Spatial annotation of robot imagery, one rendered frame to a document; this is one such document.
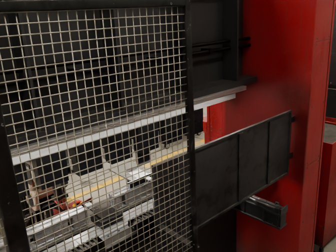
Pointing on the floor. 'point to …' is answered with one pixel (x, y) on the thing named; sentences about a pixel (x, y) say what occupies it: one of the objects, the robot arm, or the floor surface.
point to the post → (10, 198)
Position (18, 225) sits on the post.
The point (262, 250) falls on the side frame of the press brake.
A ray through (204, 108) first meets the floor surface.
